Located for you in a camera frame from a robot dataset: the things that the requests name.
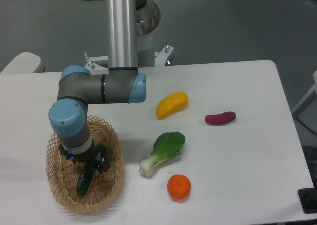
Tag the green cucumber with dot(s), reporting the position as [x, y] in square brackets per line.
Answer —
[88, 171]

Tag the woven wicker basket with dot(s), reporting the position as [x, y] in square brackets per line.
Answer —
[63, 174]

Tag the green bok choy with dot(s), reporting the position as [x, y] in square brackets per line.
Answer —
[166, 147]

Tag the yellow mango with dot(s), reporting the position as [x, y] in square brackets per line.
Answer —
[171, 104]

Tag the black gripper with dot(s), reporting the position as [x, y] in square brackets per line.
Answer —
[101, 164]

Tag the white chair armrest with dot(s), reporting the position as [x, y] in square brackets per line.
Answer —
[24, 63]

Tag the white furniture frame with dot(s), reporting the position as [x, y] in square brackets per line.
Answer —
[307, 98]

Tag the purple sweet potato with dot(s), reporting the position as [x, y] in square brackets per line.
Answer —
[220, 119]

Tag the black device at table edge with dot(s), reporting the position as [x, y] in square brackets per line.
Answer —
[308, 200]

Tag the orange tangerine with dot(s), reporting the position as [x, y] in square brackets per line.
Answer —
[179, 187]

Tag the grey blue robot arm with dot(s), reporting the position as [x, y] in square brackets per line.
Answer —
[78, 87]

